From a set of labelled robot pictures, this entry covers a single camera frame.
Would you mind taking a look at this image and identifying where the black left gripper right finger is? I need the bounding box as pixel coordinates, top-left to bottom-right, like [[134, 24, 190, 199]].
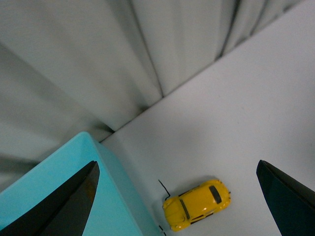
[[256, 160, 315, 236]]

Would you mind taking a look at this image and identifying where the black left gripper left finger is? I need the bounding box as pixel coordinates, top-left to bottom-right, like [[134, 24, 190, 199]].
[[0, 161, 99, 236]]

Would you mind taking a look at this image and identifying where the yellow beetle toy car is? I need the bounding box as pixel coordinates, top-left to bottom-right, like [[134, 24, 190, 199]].
[[162, 179, 231, 232]]

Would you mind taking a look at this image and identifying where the turquoise plastic storage box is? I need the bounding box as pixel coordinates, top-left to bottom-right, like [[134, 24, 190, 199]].
[[0, 132, 161, 236]]

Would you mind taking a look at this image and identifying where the grey pleated curtain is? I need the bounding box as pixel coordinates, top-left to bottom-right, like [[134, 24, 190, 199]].
[[0, 0, 297, 190]]

